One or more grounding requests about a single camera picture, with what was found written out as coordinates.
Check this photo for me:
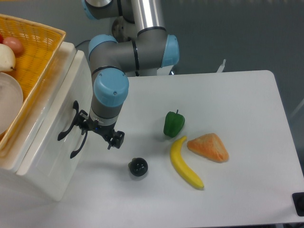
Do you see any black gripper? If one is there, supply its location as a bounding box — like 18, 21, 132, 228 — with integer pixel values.
75, 110, 125, 150

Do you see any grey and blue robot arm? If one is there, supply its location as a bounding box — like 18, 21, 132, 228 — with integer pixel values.
82, 0, 180, 148

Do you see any white drawer cabinet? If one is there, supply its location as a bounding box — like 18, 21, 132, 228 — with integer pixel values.
0, 42, 92, 201

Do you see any dark purple toy fruit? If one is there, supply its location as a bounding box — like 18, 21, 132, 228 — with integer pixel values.
128, 157, 148, 177

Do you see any green toy bell pepper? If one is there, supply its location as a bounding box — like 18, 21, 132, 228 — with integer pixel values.
163, 109, 185, 138

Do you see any yellow toy banana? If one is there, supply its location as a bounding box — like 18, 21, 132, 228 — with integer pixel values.
170, 136, 204, 190

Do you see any white plate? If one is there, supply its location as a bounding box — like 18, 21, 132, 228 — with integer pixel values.
0, 72, 23, 134

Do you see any yellow woven basket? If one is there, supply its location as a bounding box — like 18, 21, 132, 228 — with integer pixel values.
0, 14, 66, 151

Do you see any orange toy bread slice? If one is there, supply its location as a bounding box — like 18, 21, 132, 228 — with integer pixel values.
187, 133, 229, 162

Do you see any pink toy fruit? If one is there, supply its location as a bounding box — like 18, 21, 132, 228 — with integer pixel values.
3, 37, 24, 56

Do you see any white toy pear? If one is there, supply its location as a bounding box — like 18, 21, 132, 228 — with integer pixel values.
0, 44, 16, 72

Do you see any red toy fruit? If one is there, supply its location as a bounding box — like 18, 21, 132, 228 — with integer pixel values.
0, 34, 4, 44

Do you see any black device at edge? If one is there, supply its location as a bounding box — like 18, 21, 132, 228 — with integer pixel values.
292, 192, 304, 217

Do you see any black lower drawer handle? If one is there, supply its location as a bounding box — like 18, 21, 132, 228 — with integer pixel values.
69, 132, 88, 159

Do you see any white table frame bracket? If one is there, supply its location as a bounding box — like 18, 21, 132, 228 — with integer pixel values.
217, 59, 226, 73

